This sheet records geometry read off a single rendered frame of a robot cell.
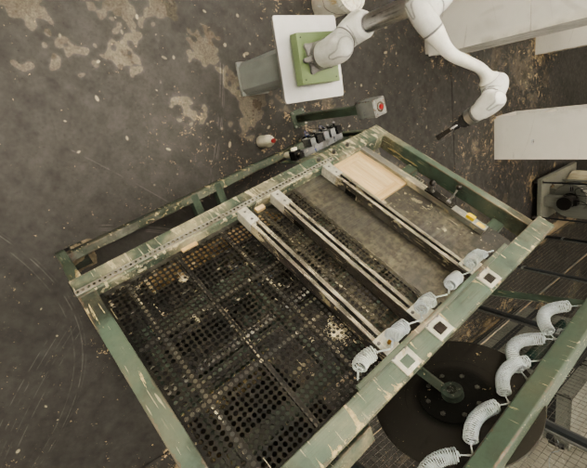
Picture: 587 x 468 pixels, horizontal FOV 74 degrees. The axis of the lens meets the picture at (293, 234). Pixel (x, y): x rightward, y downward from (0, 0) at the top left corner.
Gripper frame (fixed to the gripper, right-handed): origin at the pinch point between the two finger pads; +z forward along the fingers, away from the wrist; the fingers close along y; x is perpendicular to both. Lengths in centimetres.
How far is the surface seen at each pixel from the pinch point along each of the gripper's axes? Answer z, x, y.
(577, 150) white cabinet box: 114, -95, 316
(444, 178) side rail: 25.1, -24.6, 11.1
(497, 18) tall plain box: 49, 68, 199
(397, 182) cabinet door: 31.5, -10.4, -18.7
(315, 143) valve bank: 54, 40, -41
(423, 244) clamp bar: 5, -46, -49
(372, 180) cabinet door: 36.8, -1.4, -30.0
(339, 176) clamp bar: 37, 11, -50
